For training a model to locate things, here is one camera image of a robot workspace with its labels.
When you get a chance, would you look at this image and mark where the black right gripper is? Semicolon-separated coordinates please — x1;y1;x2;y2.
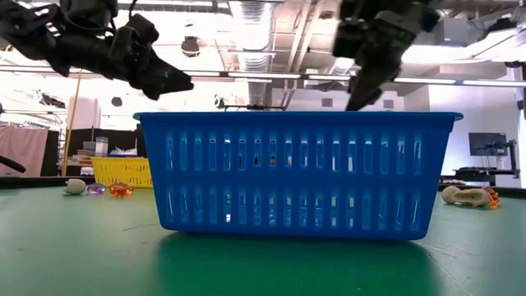
333;16;418;111

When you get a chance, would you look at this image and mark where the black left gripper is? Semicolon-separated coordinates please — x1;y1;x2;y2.
108;14;194;101

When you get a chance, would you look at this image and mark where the green table mat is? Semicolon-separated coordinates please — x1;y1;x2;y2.
0;185;526;296

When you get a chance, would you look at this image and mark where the blue slotted plastic basket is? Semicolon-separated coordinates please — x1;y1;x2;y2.
131;110;464;242

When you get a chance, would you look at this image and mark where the long ceiling light bar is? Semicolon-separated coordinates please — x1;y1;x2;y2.
227;72;302;80
182;69;222;77
460;79;526;88
392;76;457;86

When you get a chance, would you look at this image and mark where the yellow cable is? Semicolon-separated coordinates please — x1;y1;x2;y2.
61;68;83;178

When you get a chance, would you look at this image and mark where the pink hanging cloth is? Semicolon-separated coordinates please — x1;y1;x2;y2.
0;124;50;178

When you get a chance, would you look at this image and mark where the white cylinder tank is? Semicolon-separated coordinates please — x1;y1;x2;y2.
67;95;102;131

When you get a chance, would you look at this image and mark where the black computer monitor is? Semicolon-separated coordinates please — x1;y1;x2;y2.
468;132;509;158

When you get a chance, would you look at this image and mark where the black cable loop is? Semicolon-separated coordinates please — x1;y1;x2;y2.
0;155;27;174

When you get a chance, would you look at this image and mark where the small orange translucent pumpkin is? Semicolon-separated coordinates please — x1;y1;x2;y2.
108;182;134;198
482;186;501;207

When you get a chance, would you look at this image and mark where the black ceiling dome device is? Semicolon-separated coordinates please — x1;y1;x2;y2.
180;35;201;58

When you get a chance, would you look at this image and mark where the black office desk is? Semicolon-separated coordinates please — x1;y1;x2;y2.
453;165;521;187

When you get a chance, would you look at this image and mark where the yellow slotted plastic basket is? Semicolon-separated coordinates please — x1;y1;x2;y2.
90;155;154;190

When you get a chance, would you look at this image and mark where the silver ventilation duct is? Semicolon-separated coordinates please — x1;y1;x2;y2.
228;0;275;107

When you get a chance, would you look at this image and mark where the thin black bar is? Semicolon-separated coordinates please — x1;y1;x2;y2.
224;103;288;113

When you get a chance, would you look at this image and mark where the black cabinet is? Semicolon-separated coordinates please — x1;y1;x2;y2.
67;123;148;178

